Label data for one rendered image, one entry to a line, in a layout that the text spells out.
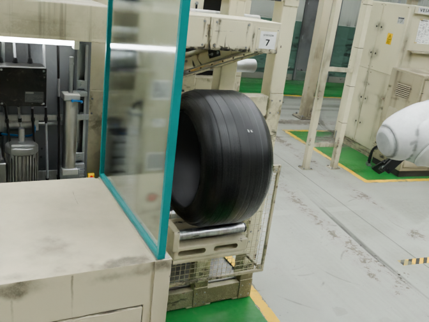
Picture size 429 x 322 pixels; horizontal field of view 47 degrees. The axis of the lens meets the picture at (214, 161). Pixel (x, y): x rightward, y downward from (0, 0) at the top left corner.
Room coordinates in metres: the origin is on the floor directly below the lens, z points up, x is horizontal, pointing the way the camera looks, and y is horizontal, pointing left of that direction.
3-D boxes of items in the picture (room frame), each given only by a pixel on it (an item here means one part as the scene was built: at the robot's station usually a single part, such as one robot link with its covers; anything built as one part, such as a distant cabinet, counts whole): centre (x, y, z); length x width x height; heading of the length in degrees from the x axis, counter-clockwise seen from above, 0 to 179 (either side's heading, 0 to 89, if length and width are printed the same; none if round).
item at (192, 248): (1.96, -0.02, 0.83); 0.36 x 0.09 x 0.06; 119
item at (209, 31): (2.40, 0.09, 1.71); 0.61 x 0.25 x 0.15; 119
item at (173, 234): (1.99, 0.21, 0.90); 0.40 x 0.03 x 0.10; 29
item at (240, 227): (1.96, -0.02, 0.90); 0.35 x 0.05 x 0.05; 119
